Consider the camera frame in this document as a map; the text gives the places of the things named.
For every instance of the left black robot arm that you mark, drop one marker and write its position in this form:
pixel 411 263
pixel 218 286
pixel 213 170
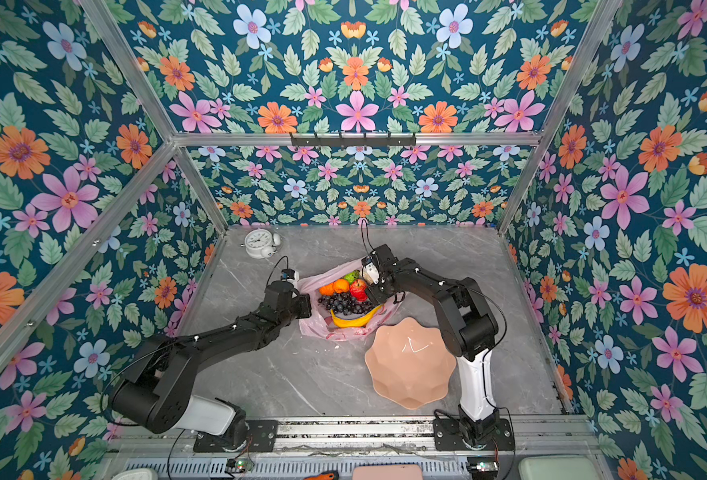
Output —
pixel 156 391

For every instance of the pale green box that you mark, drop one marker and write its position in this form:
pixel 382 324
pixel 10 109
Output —
pixel 557 468

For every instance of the fake beige garlic bulb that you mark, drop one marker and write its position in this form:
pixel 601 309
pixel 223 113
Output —
pixel 370 273

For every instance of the fake green apple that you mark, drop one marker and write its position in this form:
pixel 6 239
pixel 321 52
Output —
pixel 352 277

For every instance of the fake purple grapes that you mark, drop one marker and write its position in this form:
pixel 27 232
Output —
pixel 345 305

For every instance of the fake orange tangerine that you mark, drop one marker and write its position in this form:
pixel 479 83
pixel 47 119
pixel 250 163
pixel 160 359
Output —
pixel 328 290

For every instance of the white alarm clock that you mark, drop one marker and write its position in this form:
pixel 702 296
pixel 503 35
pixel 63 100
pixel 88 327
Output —
pixel 262 243

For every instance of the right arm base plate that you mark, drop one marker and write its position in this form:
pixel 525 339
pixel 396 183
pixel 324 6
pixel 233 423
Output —
pixel 447 437

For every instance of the white object bottom left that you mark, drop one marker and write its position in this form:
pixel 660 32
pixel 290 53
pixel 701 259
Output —
pixel 137 474

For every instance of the aluminium mounting rail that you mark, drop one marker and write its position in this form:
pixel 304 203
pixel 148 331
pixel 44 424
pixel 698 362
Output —
pixel 402 435

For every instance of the black hook rail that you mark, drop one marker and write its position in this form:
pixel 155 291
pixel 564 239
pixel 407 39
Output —
pixel 340 140

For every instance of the orange tool handle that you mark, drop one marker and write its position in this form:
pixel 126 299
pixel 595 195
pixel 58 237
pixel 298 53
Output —
pixel 328 475

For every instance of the pink wavy bowl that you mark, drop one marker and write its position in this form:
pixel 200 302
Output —
pixel 409 364

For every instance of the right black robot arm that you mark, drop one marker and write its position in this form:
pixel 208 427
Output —
pixel 467 325

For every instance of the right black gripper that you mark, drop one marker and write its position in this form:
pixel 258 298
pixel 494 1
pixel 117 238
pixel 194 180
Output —
pixel 375 296

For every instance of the fake red apple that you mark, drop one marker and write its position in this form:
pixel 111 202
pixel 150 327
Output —
pixel 358 290

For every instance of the pink plastic bag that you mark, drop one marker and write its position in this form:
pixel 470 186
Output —
pixel 328 319

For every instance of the fake yellow banana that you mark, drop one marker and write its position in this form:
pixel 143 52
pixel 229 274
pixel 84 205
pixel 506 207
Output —
pixel 354 320

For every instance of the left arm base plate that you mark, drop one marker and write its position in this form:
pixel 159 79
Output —
pixel 242 436

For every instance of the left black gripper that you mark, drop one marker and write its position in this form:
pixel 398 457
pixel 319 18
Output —
pixel 304 301

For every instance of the pink box at bottom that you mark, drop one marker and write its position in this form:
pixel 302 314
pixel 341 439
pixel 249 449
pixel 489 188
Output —
pixel 388 472

